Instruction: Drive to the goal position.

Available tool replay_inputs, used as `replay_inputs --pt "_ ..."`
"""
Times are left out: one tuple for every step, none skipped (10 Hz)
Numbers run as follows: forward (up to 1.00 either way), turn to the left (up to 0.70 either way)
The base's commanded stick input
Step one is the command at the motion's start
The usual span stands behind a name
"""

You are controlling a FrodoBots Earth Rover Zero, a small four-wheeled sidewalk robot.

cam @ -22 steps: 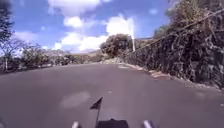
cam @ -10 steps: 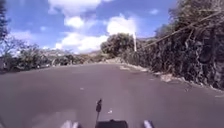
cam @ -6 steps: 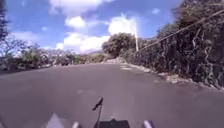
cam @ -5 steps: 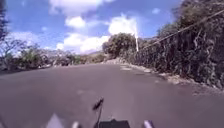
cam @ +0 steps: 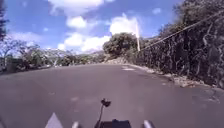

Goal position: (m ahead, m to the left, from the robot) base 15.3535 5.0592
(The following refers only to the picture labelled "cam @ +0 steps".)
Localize robot's own part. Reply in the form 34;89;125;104
142;119;153;128
71;121;80;128

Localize dark stone wall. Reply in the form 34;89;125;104
128;16;224;89

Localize overhead wires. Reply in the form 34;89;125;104
139;9;224;52

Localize rubble strip beside wall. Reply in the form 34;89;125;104
128;63;214;89

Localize grey asphalt road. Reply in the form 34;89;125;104
0;63;224;128

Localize large green tree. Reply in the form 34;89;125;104
102;32;139;61

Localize row of trees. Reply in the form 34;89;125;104
0;36;108;73

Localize pale utility pole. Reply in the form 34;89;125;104
134;18;142;53

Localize trees above wall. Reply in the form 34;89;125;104
158;0;224;38

